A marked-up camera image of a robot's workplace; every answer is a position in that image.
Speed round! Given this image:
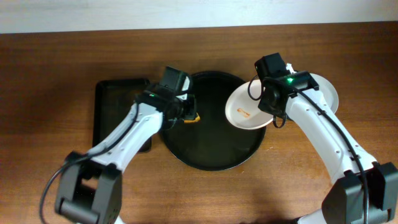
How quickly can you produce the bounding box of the black round tray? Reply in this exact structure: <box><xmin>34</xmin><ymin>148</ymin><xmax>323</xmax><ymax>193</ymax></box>
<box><xmin>159</xmin><ymin>71</ymin><xmax>266</xmax><ymax>171</ymax></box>

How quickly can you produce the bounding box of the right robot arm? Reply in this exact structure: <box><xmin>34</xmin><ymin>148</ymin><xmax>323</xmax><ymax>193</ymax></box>
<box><xmin>261</xmin><ymin>78</ymin><xmax>397</xmax><ymax>223</ymax></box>

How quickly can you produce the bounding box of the pale green plate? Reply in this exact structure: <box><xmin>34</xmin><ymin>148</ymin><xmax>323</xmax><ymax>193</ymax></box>
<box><xmin>311</xmin><ymin>73</ymin><xmax>339</xmax><ymax>113</ymax></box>

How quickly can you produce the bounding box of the pink white plate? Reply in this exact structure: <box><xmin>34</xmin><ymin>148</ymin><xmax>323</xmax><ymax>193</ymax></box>
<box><xmin>224</xmin><ymin>80</ymin><xmax>273</xmax><ymax>130</ymax></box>

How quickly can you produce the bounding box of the black rectangular tray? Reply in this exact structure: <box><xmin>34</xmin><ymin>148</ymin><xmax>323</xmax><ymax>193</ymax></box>
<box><xmin>92</xmin><ymin>78</ymin><xmax>150</xmax><ymax>146</ymax></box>

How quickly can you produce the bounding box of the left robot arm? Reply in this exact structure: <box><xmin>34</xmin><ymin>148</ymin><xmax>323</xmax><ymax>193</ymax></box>
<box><xmin>55</xmin><ymin>84</ymin><xmax>198</xmax><ymax>223</ymax></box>

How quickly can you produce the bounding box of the orange green sponge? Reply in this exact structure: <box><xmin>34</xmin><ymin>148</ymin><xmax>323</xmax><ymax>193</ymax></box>
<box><xmin>183</xmin><ymin>113</ymin><xmax>200</xmax><ymax>124</ymax></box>

